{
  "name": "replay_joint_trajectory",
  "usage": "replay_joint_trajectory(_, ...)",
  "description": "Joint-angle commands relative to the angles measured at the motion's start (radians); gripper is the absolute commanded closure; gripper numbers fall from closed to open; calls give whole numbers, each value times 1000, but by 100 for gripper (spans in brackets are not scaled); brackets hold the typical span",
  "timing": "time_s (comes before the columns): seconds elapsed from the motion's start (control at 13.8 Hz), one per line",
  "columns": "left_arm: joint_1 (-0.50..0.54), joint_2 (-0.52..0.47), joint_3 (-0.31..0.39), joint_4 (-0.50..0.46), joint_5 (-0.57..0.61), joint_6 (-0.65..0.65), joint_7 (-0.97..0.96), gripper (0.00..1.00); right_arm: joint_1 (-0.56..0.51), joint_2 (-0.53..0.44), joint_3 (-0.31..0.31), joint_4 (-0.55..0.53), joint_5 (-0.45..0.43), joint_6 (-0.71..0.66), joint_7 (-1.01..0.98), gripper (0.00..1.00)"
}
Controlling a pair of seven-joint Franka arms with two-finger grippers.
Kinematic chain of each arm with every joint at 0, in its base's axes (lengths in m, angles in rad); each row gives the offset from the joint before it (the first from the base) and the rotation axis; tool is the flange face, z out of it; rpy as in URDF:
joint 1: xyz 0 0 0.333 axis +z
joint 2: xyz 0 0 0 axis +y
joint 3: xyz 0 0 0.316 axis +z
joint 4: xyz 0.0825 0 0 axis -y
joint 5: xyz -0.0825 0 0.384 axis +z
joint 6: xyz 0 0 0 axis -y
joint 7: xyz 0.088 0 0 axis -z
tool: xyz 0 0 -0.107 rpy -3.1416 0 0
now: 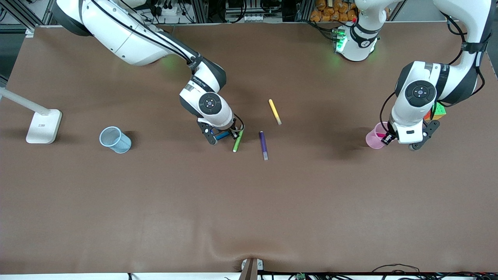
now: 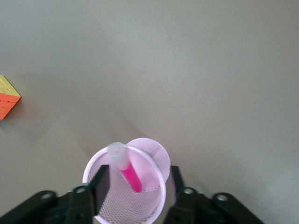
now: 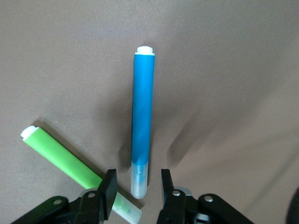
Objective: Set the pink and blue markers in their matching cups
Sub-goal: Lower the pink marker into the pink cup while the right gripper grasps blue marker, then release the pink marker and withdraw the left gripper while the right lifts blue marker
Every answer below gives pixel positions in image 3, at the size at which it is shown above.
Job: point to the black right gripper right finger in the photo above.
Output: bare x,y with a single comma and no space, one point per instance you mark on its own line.
177,207

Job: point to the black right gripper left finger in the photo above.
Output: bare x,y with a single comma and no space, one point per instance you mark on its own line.
93,205

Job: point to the blue marker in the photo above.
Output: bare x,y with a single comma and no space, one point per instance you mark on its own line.
142,105

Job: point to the green marker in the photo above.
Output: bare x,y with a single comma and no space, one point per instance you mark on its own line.
60,156

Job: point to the brown table cloth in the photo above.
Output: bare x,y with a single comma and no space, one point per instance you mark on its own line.
222,81

